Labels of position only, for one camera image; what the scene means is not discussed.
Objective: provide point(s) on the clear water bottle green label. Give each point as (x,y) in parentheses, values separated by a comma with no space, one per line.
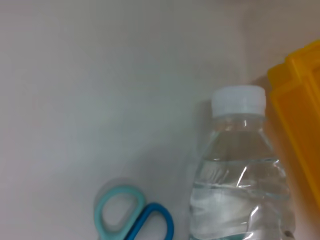
(237,180)

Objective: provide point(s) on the blue scissors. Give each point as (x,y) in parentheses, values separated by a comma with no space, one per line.
(150,212)

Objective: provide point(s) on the yellow plastic bin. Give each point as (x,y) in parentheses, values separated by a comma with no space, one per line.
(300,105)

